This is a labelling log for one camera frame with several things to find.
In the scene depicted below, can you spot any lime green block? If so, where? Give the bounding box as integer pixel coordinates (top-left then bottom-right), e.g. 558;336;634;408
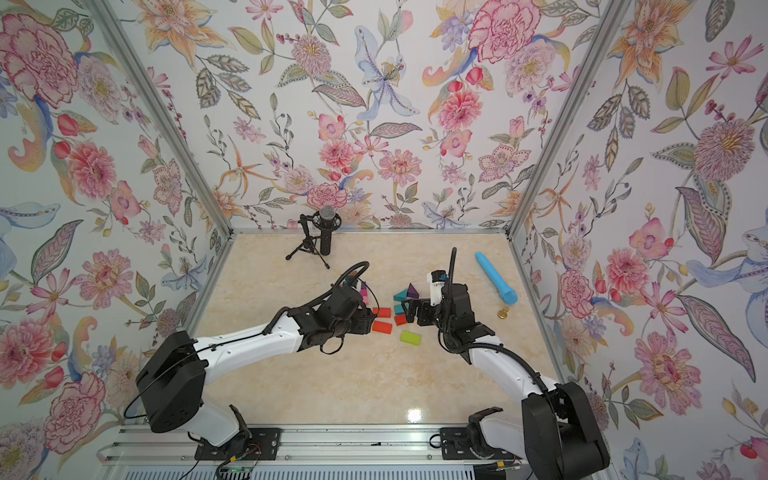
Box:
400;331;422;346

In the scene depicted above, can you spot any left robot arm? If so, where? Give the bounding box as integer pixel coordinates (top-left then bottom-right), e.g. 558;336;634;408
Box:
136;285;376;447

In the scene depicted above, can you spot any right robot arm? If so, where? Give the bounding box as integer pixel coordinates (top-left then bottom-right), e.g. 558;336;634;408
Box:
401;282;611;479

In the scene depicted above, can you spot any purple triangle block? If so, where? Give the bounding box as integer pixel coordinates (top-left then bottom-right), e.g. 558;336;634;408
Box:
406;284;420;299

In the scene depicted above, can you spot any teal triangle block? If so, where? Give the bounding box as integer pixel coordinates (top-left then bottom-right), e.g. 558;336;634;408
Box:
393;289;409;302

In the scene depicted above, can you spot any light blue cylinder toy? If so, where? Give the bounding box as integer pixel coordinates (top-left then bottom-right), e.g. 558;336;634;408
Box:
475;252;519;306

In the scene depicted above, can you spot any black microphone on tripod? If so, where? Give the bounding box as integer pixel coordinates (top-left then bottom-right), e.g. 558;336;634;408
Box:
285;206;342;269

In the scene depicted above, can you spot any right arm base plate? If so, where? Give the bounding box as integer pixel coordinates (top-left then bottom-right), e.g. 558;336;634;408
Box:
439;425;520;461

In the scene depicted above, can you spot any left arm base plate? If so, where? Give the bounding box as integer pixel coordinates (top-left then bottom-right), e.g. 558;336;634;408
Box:
194;427;283;463

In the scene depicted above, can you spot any aluminium front rail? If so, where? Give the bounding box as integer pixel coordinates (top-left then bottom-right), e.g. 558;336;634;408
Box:
96;424;452;468

